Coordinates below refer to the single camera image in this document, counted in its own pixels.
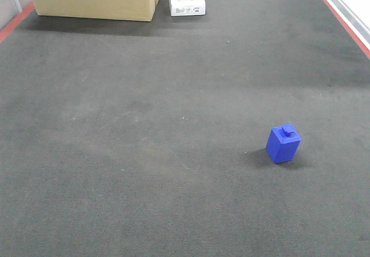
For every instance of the blue plastic block part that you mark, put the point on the blue plastic block part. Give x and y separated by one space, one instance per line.
283 143

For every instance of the conveyor right side rail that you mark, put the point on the conveyor right side rail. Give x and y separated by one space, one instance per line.
354 17

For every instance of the conveyor rail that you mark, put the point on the conveyor rail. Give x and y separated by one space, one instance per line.
16 21
354 17

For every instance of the conveyor left side rail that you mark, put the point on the conveyor left side rail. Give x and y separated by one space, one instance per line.
16 21

